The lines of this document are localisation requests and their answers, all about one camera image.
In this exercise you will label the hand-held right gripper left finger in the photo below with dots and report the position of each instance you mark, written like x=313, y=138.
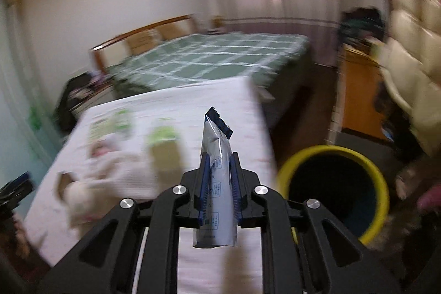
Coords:
x=204, y=190

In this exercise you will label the clothes pile by curtain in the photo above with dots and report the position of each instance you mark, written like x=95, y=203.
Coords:
x=361, y=23

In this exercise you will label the wooden desk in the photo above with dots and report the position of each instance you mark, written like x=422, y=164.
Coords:
x=358, y=94

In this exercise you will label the yellow bin with black bag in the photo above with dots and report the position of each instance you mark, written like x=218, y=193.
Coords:
x=377, y=177

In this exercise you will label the green plaid duvet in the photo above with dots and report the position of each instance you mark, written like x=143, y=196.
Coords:
x=206, y=56

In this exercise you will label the silver sachet packet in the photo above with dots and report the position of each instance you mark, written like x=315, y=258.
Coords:
x=215, y=149

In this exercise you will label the white and green box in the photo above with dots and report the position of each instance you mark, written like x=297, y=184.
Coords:
x=164, y=151

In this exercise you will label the cream puffer jacket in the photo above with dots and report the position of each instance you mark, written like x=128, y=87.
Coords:
x=413, y=56

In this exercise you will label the dark clothes pile on nightstand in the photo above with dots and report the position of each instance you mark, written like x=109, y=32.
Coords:
x=74, y=97

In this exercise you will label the white crumpled paper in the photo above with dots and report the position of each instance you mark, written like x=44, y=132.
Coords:
x=117, y=173

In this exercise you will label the green and white bottle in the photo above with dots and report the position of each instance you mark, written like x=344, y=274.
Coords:
x=117, y=123

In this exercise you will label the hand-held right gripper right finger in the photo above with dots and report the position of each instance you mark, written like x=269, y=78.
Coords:
x=235, y=190

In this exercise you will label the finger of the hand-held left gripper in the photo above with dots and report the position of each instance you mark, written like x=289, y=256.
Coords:
x=15, y=189

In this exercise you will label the wooden bed headboard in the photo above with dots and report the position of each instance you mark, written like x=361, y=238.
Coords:
x=137, y=35

